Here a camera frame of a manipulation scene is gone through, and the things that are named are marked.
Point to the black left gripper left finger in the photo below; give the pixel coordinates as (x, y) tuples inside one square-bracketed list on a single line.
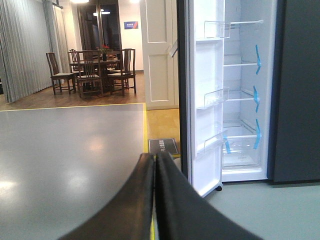
[(128, 215)]

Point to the fridge door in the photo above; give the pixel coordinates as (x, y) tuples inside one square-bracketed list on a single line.
[(201, 71)]

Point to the grey floor mat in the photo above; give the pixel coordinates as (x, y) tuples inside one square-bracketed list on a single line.
[(163, 145)]

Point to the clear door bin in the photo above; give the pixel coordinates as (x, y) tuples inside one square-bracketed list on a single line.
[(216, 97), (216, 140), (216, 29)]

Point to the white panel door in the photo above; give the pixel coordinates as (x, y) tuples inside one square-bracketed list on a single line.
[(160, 62)]

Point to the clear middle door bin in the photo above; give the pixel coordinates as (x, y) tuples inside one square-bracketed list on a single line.
[(216, 97)]

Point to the dark wooden chair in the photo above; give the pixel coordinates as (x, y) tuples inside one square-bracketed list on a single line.
[(56, 76), (89, 89), (125, 77)]

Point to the dark wooden dining table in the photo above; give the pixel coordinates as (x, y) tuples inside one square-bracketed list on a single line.
[(92, 71)]

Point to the clear upper door bin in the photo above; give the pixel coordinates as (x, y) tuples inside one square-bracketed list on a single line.
[(216, 29)]

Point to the clear crisper drawer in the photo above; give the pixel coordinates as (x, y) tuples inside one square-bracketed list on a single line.
[(240, 151)]

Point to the blue wall sign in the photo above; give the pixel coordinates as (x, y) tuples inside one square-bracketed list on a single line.
[(130, 25)]

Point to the clear lower door bin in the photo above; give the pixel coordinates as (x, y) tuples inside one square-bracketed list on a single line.
[(216, 140)]

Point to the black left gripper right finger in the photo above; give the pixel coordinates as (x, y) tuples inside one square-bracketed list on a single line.
[(182, 214)]

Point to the grey pleated curtain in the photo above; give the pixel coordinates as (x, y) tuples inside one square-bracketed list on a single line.
[(29, 29)]

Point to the red flowers in vase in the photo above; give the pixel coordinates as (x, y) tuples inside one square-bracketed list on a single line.
[(104, 50)]

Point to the white open fridge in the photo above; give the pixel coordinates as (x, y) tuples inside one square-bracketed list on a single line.
[(271, 64)]

